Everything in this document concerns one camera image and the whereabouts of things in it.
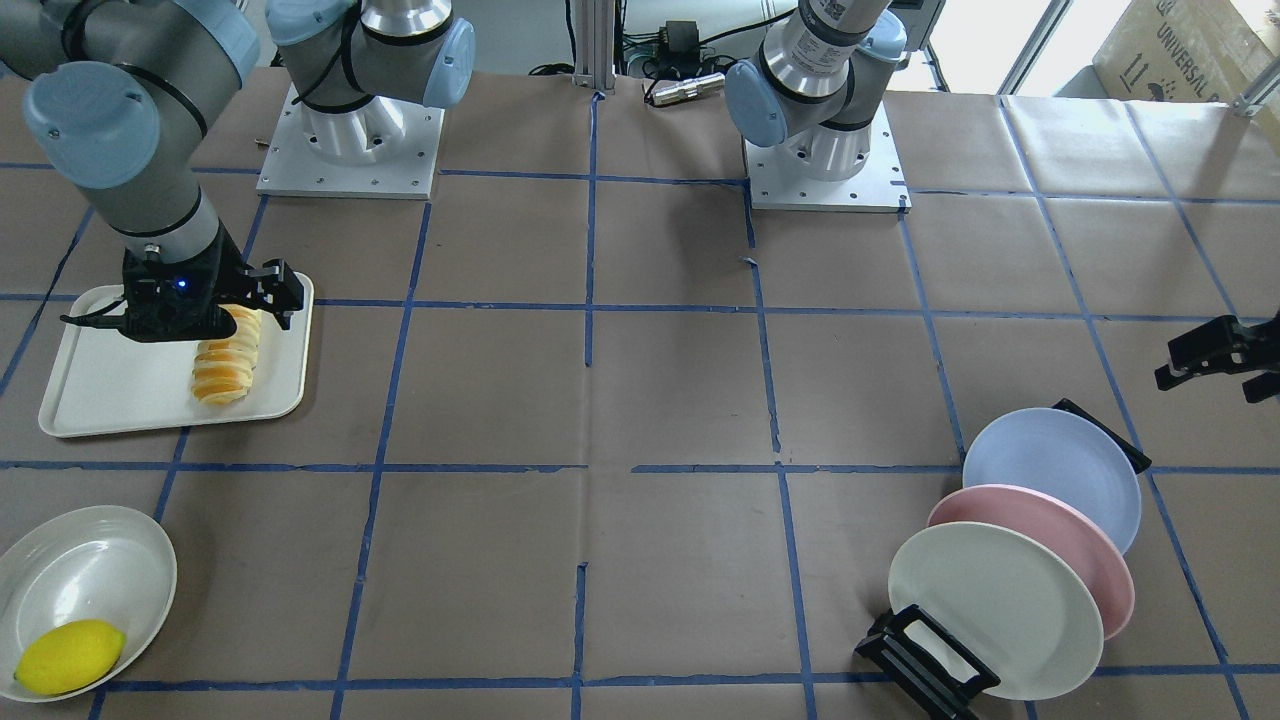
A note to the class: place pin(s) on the black dish rack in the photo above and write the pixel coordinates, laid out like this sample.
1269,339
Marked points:
939,674

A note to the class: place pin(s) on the silver cylindrical connector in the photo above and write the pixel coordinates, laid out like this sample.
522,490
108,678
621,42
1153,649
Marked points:
683,90

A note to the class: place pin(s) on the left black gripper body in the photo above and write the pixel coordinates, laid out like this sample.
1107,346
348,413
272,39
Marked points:
1222,350

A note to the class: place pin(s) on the cream round plate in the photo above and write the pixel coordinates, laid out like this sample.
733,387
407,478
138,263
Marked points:
108,563

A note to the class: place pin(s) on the blue plate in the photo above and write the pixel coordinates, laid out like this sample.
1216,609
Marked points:
1065,456

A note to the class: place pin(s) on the cream plate in rack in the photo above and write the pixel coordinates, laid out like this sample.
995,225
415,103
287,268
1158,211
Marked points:
1012,602

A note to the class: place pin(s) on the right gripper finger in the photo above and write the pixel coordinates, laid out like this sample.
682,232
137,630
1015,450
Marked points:
278,303
274,275

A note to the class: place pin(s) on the yellow twisted bread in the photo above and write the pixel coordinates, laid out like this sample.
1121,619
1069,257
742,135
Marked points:
223,370

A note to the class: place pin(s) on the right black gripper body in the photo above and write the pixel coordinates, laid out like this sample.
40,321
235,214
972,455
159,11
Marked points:
268,284

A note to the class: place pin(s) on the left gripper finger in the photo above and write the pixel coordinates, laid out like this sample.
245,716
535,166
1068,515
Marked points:
1179,370
1219,336

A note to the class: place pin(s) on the pink plate in rack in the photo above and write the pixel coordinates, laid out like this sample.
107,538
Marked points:
1067,532

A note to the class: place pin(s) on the yellow lemon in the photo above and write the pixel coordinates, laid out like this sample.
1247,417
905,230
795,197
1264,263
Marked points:
70,657

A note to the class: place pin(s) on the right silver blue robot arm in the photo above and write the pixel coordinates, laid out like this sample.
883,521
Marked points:
121,93

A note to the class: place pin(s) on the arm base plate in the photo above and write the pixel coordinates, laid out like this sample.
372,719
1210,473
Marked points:
386,150
827,170

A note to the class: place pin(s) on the cardboard box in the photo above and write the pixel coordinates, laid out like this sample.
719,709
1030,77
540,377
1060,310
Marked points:
1187,51

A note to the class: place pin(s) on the aluminium frame post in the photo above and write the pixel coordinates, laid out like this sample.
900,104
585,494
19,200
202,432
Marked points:
596,28

